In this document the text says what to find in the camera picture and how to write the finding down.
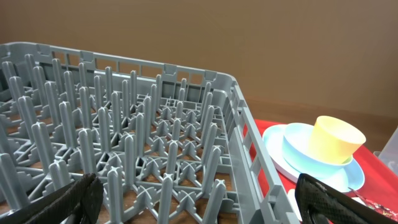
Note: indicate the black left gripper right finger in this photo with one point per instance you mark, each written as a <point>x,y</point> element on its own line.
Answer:
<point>320,203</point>

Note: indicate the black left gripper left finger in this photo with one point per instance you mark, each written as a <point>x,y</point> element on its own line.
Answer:
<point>77,202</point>

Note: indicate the yellow plastic cup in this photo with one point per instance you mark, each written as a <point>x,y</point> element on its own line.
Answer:
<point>333,140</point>

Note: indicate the light blue bowl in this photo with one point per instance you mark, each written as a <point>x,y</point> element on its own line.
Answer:
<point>295,142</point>

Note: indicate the white plastic spoon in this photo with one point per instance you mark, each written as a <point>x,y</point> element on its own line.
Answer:
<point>293,202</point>

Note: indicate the grey dishwasher rack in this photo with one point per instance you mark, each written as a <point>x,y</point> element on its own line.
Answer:
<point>163,139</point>

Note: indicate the light blue plate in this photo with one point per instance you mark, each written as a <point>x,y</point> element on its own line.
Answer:
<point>350,177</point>

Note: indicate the red snack wrapper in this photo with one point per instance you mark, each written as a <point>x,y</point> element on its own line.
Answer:
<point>387,212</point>

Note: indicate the clear plastic bin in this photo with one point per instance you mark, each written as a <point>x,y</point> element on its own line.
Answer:
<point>389,155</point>

